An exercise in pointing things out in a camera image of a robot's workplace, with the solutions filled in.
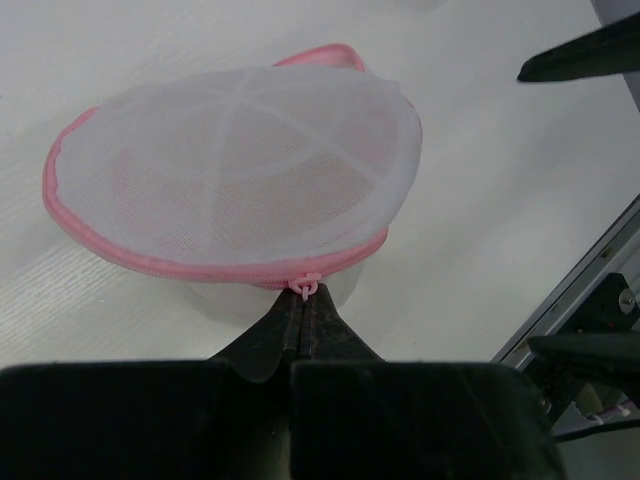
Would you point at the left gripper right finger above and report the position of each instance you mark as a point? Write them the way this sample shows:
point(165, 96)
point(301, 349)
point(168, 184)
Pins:
point(326, 336)

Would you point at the white mesh laundry bag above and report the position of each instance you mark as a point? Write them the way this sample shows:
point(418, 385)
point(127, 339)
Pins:
point(324, 98)

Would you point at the aluminium mounting rail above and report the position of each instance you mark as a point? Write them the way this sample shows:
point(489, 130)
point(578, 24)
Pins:
point(616, 251)

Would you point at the beige bra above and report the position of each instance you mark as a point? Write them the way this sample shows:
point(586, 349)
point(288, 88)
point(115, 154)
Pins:
point(309, 209)

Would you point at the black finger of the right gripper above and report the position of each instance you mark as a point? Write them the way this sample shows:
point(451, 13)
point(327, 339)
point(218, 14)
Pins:
point(610, 50)

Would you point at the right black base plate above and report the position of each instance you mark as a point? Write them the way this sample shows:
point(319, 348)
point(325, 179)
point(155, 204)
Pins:
point(600, 312)

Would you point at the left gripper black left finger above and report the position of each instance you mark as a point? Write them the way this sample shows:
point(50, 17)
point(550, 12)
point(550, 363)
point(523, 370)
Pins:
point(257, 354)

